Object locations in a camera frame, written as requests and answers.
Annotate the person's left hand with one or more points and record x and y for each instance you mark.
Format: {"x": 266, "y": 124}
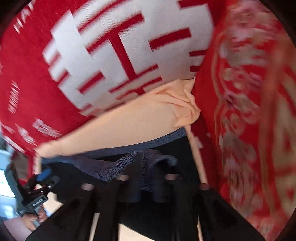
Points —
{"x": 28, "y": 219}

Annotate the red gold floral pillow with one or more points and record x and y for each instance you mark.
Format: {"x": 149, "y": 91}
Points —
{"x": 245, "y": 90}

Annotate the red white character cushion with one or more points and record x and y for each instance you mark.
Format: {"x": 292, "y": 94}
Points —
{"x": 65, "y": 62}

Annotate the cream sofa seat cover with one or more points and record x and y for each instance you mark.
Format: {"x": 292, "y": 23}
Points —
{"x": 150, "y": 116}

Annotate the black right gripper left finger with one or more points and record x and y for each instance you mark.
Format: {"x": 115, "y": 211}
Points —
{"x": 73, "y": 220}

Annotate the black blue patterned pants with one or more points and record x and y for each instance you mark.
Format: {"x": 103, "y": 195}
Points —
{"x": 99, "y": 167}

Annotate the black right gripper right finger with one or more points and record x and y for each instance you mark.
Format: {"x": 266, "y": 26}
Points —
{"x": 199, "y": 213}

